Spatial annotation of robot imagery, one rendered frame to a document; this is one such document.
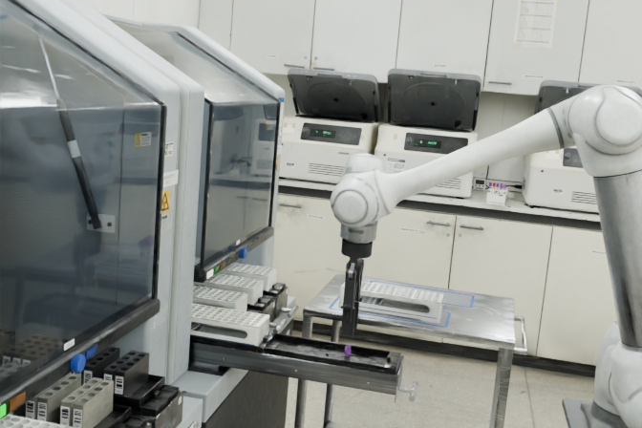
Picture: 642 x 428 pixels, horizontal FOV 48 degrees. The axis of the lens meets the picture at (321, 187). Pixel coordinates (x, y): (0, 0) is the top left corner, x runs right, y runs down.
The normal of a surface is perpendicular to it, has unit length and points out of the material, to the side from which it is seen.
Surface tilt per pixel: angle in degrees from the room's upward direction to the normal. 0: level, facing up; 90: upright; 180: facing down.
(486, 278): 90
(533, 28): 90
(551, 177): 90
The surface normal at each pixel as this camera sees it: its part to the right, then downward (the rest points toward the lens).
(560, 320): -0.22, 0.12
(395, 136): -0.13, -0.40
